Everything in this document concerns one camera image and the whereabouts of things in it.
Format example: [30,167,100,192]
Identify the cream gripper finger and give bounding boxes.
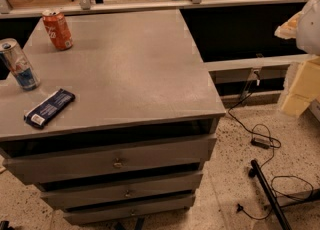
[280,57,320,117]
[274,11,302,40]

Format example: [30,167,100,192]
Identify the silver blue red bull can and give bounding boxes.
[0,38,40,91]

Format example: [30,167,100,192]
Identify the black floor cable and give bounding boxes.
[227,68,315,221]

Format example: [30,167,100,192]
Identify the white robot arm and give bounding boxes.
[275,0,320,117]

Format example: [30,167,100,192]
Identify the middle grey drawer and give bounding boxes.
[41,171,203,209]

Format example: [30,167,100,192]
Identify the orange coke can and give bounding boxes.
[42,10,73,50]

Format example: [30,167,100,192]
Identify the dark blue rxbar wrapper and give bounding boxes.
[24,89,75,129]

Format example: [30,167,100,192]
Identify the bottom grey drawer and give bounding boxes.
[63,193,195,225]

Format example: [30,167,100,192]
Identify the grey drawer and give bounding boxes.
[41,171,203,209]
[63,193,195,225]
[4,134,216,185]

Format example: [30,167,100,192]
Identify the black stand leg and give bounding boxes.
[249,160,292,230]

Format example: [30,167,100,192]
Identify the grey drawer cabinet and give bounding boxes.
[0,10,225,214]

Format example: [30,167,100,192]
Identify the black power adapter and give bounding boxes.
[251,138,270,149]

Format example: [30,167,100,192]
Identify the top grey drawer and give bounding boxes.
[4,134,216,185]

